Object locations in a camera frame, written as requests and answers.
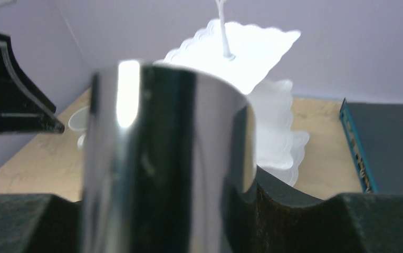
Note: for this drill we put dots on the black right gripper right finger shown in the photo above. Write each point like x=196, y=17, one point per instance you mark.
x=274, y=217

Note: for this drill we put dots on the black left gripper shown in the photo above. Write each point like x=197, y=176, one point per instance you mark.
x=24, y=108

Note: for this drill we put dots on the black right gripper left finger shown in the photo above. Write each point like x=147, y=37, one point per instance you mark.
x=39, y=223

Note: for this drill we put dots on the white small cup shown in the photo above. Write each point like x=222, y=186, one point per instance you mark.
x=78, y=123

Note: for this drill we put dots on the grey mug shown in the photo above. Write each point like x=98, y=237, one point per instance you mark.
x=169, y=162

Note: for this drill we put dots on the white three-tier cake stand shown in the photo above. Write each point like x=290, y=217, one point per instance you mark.
x=243, y=55

